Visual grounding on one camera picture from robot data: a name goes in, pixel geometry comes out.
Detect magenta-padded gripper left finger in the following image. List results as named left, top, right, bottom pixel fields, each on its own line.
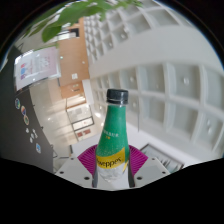
left=54, top=144, right=100, bottom=190

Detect clear acrylic sign stand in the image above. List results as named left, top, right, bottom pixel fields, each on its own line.
left=13, top=46, right=62, bottom=92

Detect dark framed landscape picture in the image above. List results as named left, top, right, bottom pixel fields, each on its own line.
left=139, top=143, right=185, bottom=174

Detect recessed ceiling lights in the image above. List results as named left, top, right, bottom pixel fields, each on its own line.
left=123, top=24, right=216, bottom=134

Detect green leafy potted plant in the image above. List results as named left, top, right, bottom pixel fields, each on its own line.
left=23, top=0, right=144, bottom=44

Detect green plastic drink bottle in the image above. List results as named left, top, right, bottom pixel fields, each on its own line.
left=95, top=88, right=131, bottom=183

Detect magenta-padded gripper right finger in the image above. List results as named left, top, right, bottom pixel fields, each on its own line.
left=128, top=144, right=171, bottom=189

